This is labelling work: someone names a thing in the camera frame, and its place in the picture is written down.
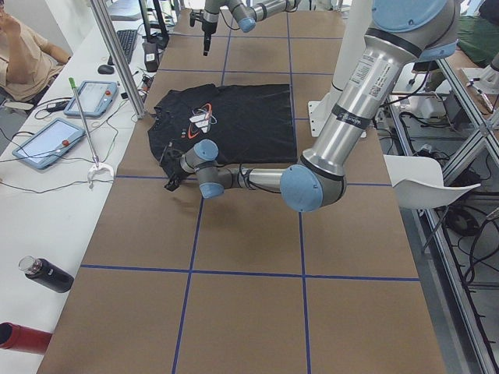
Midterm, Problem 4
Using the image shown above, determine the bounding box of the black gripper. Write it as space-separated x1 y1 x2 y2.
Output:
189 10 217 49
159 143 186 187

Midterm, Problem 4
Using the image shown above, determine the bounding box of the black graphic t-shirt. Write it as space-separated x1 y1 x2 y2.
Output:
148 83 297 175

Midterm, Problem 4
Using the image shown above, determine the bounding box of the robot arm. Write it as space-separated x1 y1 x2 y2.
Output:
161 1 460 212
189 0 300 56

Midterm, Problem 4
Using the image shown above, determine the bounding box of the dark brown box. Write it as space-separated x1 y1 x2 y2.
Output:
142 42 159 72

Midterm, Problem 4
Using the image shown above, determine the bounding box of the metal reacher grabber tool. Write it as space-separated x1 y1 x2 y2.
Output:
69 77 115 189

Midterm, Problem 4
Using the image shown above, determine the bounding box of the black keyboard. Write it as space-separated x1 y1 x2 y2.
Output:
116 29 137 64

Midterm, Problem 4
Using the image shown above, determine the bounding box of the light blue teach pendant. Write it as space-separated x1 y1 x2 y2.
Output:
77 80 118 118
12 118 86 170

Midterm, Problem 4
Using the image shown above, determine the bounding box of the black computer mouse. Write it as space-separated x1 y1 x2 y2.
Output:
97 65 115 75

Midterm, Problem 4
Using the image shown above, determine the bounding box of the brown paper table mat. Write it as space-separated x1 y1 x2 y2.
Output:
37 9 449 374

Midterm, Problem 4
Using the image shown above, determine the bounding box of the black water bottle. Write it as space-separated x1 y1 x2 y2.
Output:
18 256 74 293

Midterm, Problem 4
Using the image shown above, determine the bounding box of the seated person beige shirt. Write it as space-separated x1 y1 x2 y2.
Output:
1 5 71 104

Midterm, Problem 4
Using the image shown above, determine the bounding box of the red bottle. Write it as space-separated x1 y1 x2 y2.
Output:
1 322 52 355

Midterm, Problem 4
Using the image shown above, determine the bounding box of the white plastic chair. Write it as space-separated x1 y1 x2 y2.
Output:
384 154 480 210

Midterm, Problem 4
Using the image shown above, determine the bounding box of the aluminium frame post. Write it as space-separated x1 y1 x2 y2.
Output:
90 0 146 119

